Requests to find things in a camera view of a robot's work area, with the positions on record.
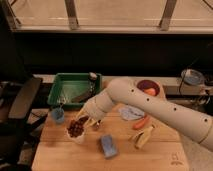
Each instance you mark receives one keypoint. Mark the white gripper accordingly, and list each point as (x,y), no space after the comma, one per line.
(96,107)

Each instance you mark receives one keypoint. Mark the dark red grape bunch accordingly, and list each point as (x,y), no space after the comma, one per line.
(76,127)

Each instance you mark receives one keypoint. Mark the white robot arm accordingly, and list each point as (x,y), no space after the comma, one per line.
(195,125)

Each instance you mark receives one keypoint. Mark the small metal cup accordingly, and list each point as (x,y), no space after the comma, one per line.
(96,126)

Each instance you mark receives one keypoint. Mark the white paper cup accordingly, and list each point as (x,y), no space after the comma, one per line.
(79,139)

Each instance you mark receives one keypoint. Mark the blue plastic cup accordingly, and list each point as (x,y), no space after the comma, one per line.
(58,115)

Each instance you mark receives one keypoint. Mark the dark spatula in bin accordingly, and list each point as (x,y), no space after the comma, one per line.
(87,94)

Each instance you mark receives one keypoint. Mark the green plastic bin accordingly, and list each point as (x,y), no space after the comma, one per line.
(67,86)

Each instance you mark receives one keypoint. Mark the blue sponge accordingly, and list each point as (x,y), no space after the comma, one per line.
(108,146)

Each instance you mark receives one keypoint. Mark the light blue cloth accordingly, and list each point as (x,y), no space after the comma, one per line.
(130,113)

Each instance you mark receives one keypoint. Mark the orange carrot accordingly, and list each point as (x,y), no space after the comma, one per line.
(141,123)

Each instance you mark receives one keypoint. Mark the yellow banana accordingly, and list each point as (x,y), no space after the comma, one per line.
(142,137)

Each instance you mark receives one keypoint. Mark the purple bowl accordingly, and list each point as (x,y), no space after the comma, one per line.
(145,84)

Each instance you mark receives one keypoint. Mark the orange fruit in bowl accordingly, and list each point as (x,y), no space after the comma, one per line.
(150,91)

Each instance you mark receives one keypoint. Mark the black office chair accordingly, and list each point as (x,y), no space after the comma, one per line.
(15,130)

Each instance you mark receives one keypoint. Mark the grey plate with blue item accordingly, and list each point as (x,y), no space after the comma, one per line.
(192,77)

